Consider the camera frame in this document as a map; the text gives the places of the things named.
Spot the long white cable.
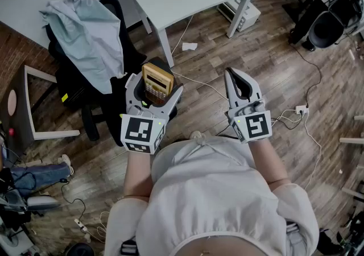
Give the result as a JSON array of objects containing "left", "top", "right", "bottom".
[{"left": 270, "top": 109, "right": 322, "bottom": 191}]

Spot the person's white top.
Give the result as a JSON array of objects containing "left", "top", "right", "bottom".
[{"left": 104, "top": 134, "right": 321, "bottom": 256}]

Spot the light blue cloth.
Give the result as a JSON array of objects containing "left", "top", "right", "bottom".
[{"left": 39, "top": 0, "right": 128, "bottom": 95}]

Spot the white wooden frame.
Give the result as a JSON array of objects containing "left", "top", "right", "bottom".
[{"left": 23, "top": 64, "right": 81, "bottom": 141}]

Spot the person's left forearm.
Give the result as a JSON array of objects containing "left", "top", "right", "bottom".
[{"left": 123, "top": 150, "right": 155, "bottom": 199}]

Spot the thin black cable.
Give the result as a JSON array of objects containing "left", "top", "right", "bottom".
[{"left": 289, "top": 43, "right": 322, "bottom": 108}]

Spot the white box with black marks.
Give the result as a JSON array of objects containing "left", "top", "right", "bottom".
[{"left": 217, "top": 0, "right": 262, "bottom": 32}]

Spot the person's right forearm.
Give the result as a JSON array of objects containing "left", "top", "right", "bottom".
[{"left": 249, "top": 137, "right": 291, "bottom": 185}]

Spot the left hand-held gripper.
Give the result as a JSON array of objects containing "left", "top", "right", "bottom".
[{"left": 121, "top": 72, "right": 184, "bottom": 155}]

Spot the thin white cable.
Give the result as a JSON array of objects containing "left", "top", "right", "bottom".
[{"left": 169, "top": 14, "right": 229, "bottom": 101}]

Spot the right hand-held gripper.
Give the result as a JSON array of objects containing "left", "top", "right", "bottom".
[{"left": 224, "top": 67, "right": 273, "bottom": 144}]

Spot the black office chair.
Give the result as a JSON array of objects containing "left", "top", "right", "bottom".
[{"left": 44, "top": 0, "right": 184, "bottom": 148}]

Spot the yellow calculator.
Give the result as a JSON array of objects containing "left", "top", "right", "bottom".
[{"left": 141, "top": 63, "right": 175, "bottom": 105}]

